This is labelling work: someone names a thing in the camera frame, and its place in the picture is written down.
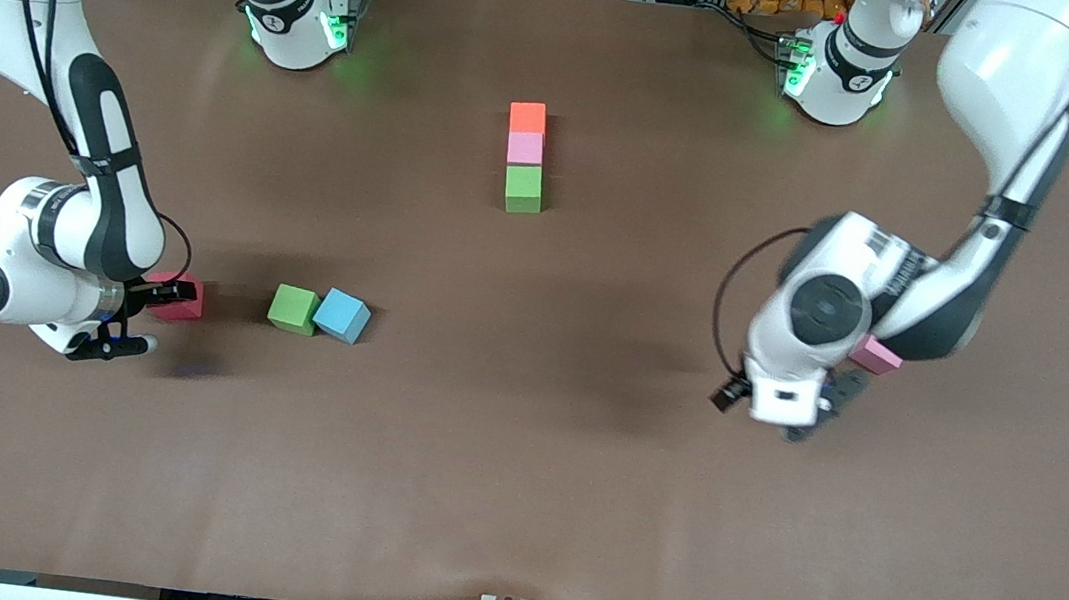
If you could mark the blue foam cube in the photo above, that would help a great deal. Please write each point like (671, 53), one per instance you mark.
(340, 315)

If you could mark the pink foam cube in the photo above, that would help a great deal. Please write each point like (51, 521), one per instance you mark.
(526, 148)
(880, 358)

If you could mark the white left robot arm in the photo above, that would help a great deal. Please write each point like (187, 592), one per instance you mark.
(1013, 73)

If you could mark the red foam cube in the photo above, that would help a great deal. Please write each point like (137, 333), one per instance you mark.
(187, 312)

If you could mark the orange foam cube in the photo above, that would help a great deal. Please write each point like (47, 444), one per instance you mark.
(528, 118)

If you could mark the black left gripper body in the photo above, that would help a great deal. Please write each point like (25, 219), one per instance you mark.
(728, 393)

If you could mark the green foam cube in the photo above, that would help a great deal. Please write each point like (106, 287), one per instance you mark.
(293, 310)
(524, 188)

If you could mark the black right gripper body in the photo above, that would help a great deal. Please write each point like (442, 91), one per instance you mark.
(138, 294)

